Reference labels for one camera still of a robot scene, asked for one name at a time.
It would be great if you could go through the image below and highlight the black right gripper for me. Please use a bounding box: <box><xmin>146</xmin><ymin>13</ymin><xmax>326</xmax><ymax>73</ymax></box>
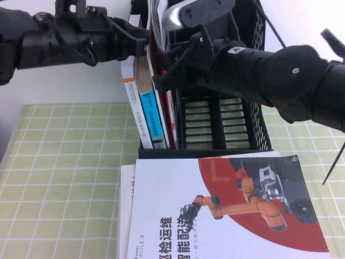
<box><xmin>151</xmin><ymin>40</ymin><xmax>219</xmax><ymax>92</ymax></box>

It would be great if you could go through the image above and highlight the white book orange band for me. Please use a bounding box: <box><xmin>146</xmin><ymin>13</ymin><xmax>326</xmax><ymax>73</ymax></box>
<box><xmin>120</xmin><ymin>13</ymin><xmax>153</xmax><ymax>149</ymax></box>

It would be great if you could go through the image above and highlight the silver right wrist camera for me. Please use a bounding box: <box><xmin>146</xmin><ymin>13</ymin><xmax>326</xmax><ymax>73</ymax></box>
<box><xmin>163</xmin><ymin>0</ymin><xmax>236</xmax><ymax>32</ymax></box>

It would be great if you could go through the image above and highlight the thin black cable tie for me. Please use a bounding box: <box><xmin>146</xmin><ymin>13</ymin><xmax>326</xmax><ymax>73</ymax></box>
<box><xmin>322</xmin><ymin>142</ymin><xmax>345</xmax><ymax>186</ymax></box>

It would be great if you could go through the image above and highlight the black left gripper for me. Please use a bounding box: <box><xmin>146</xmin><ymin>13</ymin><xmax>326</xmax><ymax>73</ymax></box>
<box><xmin>77</xmin><ymin>17</ymin><xmax>151</xmax><ymax>66</ymax></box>

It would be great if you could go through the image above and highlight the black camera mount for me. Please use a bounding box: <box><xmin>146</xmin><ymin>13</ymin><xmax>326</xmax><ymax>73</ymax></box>
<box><xmin>168</xmin><ymin>25</ymin><xmax>216</xmax><ymax>54</ymax></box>
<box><xmin>53</xmin><ymin>0</ymin><xmax>108</xmax><ymax>30</ymax></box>

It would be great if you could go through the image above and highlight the white red logistics brochure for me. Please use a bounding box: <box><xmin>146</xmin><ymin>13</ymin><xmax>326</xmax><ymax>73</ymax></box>
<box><xmin>147</xmin><ymin>23</ymin><xmax>180</xmax><ymax>149</ymax></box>

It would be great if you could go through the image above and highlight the blue spine book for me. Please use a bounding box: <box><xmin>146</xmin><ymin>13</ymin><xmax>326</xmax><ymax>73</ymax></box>
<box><xmin>134</xmin><ymin>55</ymin><xmax>168</xmax><ymax>151</ymax></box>

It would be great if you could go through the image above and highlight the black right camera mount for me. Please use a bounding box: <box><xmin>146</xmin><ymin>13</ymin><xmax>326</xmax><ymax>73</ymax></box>
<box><xmin>168</xmin><ymin>25</ymin><xmax>216</xmax><ymax>54</ymax></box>

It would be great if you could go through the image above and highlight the black plastic book holder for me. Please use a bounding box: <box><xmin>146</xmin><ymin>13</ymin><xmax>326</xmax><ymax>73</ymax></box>
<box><xmin>129</xmin><ymin>0</ymin><xmax>274</xmax><ymax>160</ymax></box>

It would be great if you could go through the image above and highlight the green checked tablecloth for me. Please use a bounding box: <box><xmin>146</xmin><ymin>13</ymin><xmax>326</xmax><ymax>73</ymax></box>
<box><xmin>0</xmin><ymin>103</ymin><xmax>345</xmax><ymax>259</ymax></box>

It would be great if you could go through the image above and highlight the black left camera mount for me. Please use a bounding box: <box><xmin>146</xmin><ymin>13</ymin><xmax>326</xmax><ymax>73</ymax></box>
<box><xmin>53</xmin><ymin>0</ymin><xmax>108</xmax><ymax>30</ymax></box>

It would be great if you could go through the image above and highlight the black cable connector end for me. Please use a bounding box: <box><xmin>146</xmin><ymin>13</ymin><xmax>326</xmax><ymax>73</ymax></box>
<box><xmin>320</xmin><ymin>28</ymin><xmax>345</xmax><ymax>59</ymax></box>

